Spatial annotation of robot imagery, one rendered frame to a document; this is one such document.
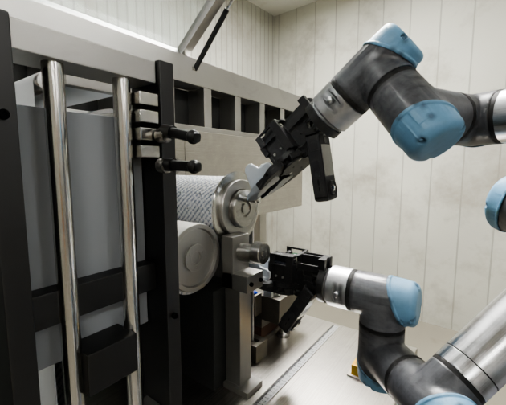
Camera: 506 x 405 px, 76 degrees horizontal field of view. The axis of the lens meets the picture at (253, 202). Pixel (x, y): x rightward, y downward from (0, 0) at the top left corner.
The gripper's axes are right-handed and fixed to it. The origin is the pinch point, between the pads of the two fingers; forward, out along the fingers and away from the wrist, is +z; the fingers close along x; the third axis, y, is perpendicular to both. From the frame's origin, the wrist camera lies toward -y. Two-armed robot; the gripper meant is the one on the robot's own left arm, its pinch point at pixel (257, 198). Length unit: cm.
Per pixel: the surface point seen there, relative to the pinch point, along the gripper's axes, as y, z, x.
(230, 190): 3.5, 1.3, 4.2
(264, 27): 218, 31, -242
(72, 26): 51, 6, 15
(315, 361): -33.5, 17.7, -11.6
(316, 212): 35, 110, -255
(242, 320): -17.8, 14.1, 5.3
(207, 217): 1.6, 7.2, 7.0
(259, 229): 15, 57, -76
